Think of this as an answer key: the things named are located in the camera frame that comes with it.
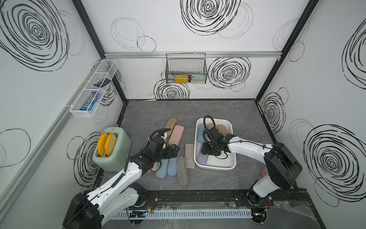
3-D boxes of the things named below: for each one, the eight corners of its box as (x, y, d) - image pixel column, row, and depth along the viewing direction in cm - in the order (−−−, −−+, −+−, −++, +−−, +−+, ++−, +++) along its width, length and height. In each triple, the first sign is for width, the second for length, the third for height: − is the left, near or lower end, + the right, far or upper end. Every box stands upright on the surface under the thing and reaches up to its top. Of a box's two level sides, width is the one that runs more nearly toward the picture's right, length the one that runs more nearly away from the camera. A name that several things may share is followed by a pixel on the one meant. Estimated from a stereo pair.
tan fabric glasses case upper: (162, 134, 101) (161, 132, 99) (170, 119, 110) (169, 116, 108) (170, 137, 100) (169, 134, 98) (177, 121, 109) (177, 118, 107)
